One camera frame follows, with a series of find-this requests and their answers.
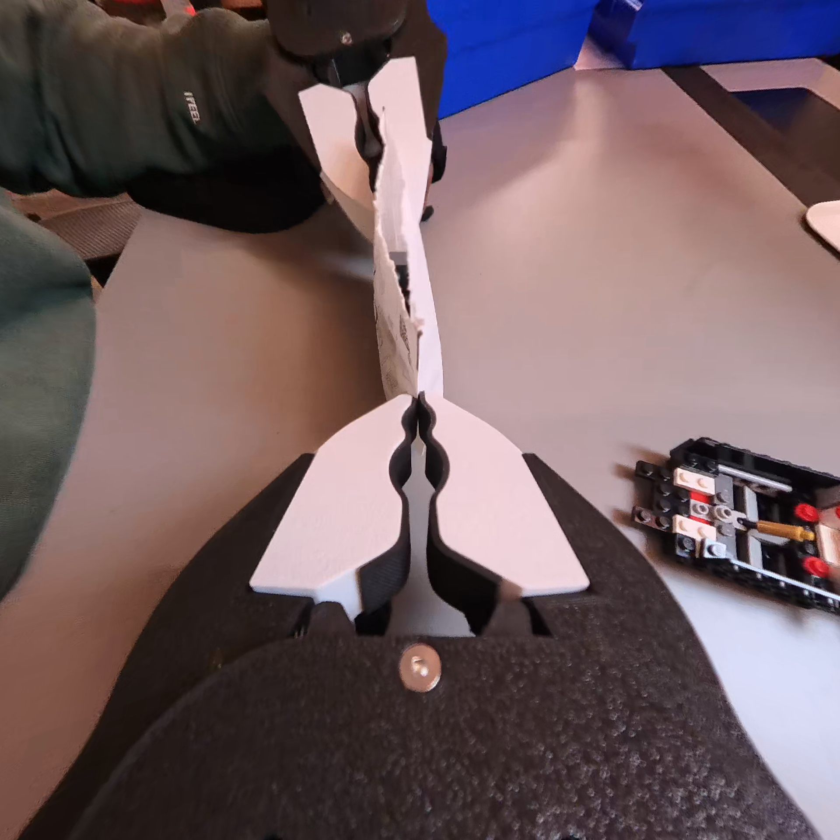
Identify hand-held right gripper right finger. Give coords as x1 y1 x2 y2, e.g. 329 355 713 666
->
420 392 593 624

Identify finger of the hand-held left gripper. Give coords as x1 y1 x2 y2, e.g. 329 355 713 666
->
371 56 435 227
297 79 384 248

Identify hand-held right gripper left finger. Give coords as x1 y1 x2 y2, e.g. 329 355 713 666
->
248 394 421 620

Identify blue plastic bin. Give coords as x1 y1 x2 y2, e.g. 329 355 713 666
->
590 0 840 70
426 0 601 120

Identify single printed paper bag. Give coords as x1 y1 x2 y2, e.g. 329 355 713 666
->
371 95 450 410

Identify partly built lego car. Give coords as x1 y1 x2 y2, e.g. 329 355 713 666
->
629 436 840 616

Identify person's left forearm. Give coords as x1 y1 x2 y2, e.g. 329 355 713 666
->
0 0 332 235

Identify person's green sweatshirt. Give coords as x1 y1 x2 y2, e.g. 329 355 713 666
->
0 195 101 599

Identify white book stand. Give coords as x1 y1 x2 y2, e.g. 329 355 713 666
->
802 197 840 258

